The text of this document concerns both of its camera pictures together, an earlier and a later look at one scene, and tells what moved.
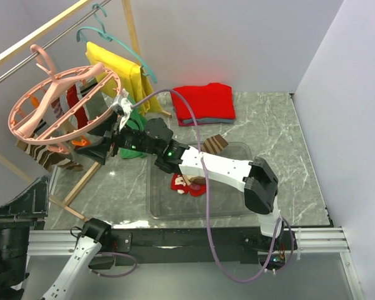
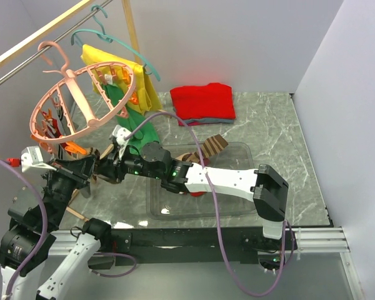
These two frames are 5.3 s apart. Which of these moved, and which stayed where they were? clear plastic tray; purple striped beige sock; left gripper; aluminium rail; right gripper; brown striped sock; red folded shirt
Moved: purple striped beige sock; right gripper; left gripper
Stayed: brown striped sock; aluminium rail; red folded shirt; clear plastic tray
